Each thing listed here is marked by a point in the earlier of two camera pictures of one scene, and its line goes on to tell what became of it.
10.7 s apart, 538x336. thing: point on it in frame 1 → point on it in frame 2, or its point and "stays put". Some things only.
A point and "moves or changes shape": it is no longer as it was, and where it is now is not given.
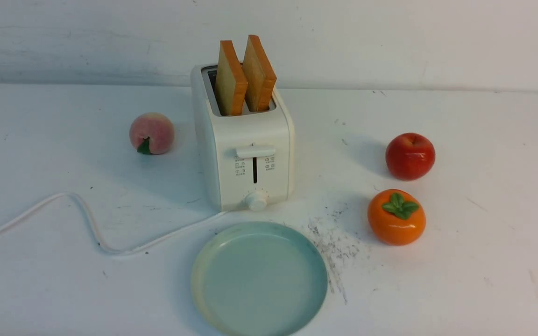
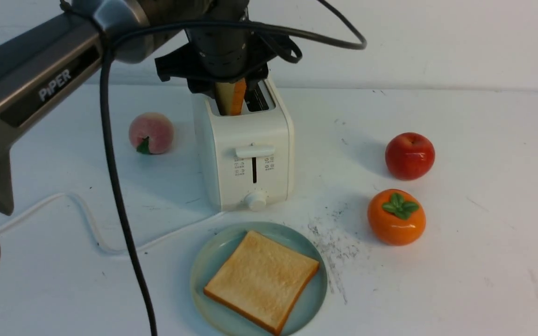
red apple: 410,156 stays put
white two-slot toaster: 244,130 stays put
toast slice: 259,77 moves or changes shape
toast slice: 231,81 stays put
